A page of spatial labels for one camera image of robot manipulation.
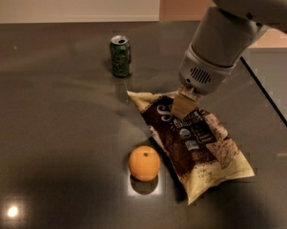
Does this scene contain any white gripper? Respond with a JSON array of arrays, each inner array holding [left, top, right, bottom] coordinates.
[[172, 46, 235, 118]]

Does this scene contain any brown sea salt chip bag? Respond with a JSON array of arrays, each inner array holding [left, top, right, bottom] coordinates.
[[128, 92, 255, 203]]

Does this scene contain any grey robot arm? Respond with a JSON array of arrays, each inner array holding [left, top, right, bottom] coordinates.
[[172, 0, 287, 118]]

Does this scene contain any orange fruit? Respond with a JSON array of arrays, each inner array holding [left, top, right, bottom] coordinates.
[[128, 146, 160, 181]]

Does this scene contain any green soda can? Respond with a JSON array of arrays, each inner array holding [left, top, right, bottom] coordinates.
[[110, 35, 132, 77]]

